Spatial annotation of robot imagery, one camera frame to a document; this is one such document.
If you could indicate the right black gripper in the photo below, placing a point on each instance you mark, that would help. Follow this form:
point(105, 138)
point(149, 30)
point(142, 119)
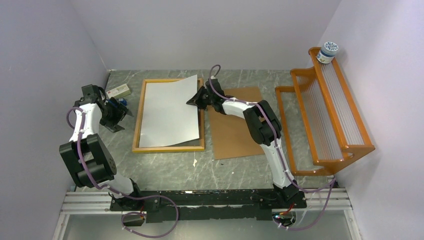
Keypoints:
point(196, 99)

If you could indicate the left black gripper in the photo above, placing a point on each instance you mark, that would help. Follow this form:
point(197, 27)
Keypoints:
point(120, 111)

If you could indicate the yellow wooden picture frame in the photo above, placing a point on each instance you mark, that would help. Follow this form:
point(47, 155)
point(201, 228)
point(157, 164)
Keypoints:
point(164, 149)

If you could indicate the building and sky photo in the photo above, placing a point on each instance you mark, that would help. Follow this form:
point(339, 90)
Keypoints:
point(167, 119)

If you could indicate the brown frame backing board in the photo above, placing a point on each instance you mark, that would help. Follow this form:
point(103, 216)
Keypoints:
point(230, 137)

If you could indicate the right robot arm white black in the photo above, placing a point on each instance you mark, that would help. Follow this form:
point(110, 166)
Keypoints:
point(263, 126)

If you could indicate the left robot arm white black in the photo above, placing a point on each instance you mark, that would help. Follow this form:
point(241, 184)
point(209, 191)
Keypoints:
point(86, 157)

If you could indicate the blue stapler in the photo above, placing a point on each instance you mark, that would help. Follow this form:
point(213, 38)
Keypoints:
point(122, 101)

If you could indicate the small staples box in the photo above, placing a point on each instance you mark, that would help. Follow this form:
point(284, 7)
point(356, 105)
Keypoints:
point(119, 91)

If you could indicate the orange wooden rack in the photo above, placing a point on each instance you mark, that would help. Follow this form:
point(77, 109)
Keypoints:
point(336, 135)

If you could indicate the small blue white jar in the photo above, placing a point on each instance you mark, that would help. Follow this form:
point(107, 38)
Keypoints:
point(327, 52)

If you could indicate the aluminium extrusion frame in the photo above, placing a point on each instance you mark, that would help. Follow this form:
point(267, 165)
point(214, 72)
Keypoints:
point(98, 203)

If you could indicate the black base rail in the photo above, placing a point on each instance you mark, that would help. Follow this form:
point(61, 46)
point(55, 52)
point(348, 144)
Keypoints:
point(184, 205)

